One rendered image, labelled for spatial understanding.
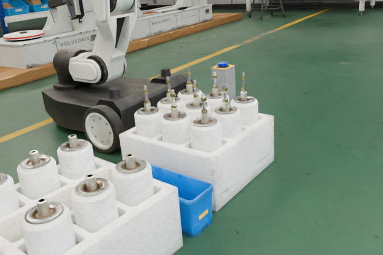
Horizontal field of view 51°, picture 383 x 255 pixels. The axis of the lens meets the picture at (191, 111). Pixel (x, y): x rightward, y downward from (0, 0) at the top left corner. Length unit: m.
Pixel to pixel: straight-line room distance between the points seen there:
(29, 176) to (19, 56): 2.22
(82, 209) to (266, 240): 0.50
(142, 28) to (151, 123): 2.79
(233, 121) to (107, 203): 0.54
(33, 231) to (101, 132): 0.89
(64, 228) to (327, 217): 0.73
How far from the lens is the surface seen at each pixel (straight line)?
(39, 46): 3.28
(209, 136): 1.19
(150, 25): 4.15
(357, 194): 1.36
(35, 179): 1.09
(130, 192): 0.98
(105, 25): 1.78
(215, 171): 1.17
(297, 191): 1.35
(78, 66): 1.95
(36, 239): 0.86
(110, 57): 1.85
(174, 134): 1.26
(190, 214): 1.10
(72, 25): 3.67
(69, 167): 1.15
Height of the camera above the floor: 0.69
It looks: 20 degrees down
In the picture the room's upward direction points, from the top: 4 degrees counter-clockwise
